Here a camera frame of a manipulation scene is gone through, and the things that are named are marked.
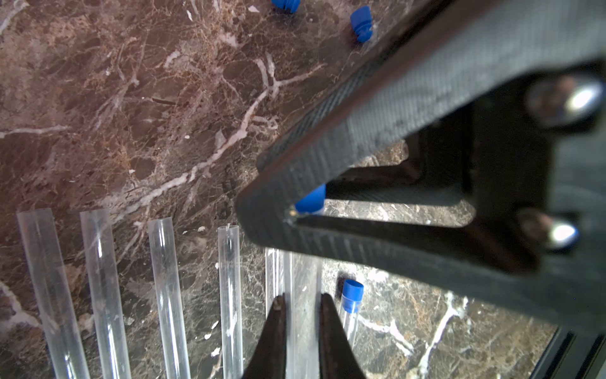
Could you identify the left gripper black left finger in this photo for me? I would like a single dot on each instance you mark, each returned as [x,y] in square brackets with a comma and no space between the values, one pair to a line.
[269,359]

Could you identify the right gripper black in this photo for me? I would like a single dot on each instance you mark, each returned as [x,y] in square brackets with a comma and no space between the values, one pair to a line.
[495,152]

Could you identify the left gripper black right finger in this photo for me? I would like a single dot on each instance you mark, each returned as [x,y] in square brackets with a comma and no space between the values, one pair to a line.
[336,358]

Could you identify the clear test tube blue stopper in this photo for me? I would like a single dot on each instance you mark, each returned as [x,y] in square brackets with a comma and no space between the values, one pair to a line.
[230,300]
[96,229]
[303,286]
[350,305]
[274,271]
[164,262]

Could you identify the blue rubber stopper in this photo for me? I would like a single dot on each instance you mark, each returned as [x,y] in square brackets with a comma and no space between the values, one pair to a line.
[289,6]
[361,22]

